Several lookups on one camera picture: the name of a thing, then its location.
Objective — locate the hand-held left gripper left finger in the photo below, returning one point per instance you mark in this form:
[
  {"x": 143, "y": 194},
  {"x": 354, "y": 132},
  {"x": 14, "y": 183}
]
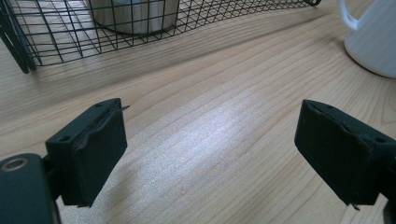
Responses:
[{"x": 93, "y": 155}]

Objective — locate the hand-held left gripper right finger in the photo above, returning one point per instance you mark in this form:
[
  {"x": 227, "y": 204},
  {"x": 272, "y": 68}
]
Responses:
[{"x": 342, "y": 155}]

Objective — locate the stainless steel tumbler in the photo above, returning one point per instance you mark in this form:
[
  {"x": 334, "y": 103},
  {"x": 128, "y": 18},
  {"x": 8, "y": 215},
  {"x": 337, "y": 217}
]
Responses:
[{"x": 140, "y": 18}]

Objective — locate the white mug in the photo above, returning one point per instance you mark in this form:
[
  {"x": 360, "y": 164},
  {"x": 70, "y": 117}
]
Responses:
[{"x": 373, "y": 40}]

